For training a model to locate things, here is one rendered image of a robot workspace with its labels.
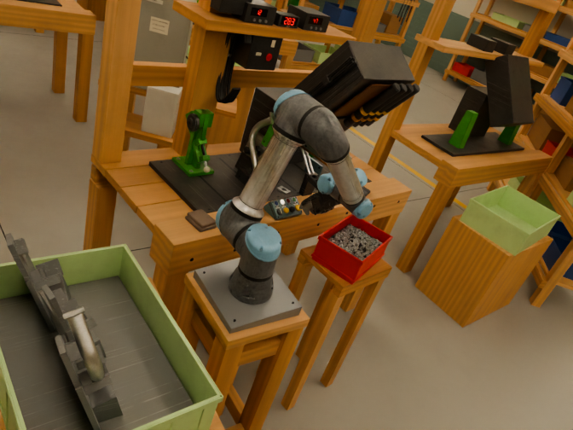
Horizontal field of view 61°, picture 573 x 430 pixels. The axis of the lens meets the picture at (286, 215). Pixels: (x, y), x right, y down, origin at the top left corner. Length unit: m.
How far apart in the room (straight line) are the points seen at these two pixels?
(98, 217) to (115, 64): 0.70
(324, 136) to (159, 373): 0.79
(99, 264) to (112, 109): 0.72
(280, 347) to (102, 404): 0.69
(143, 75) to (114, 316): 1.07
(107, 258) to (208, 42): 1.03
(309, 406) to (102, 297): 1.34
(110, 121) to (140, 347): 1.00
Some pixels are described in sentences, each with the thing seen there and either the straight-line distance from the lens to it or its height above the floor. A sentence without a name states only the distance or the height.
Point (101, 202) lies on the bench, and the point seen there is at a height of 0.68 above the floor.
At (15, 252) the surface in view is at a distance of 1.30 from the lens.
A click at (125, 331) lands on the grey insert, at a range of 1.50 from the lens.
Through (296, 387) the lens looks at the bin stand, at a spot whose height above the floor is 0.17.
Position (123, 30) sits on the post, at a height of 1.43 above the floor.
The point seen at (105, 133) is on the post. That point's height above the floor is 1.02.
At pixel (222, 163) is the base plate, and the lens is 2.35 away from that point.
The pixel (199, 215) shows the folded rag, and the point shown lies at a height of 0.93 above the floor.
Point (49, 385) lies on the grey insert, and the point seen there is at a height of 0.85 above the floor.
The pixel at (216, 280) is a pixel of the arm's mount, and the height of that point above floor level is 0.88.
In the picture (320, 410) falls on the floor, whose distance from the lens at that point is 2.60.
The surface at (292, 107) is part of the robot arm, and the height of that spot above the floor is 1.49.
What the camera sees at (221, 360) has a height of 0.75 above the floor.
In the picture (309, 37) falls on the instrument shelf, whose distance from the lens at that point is 2.38.
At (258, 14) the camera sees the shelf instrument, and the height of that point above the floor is 1.58.
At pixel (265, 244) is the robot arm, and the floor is 1.11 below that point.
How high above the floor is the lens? 1.94
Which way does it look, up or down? 30 degrees down
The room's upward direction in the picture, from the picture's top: 19 degrees clockwise
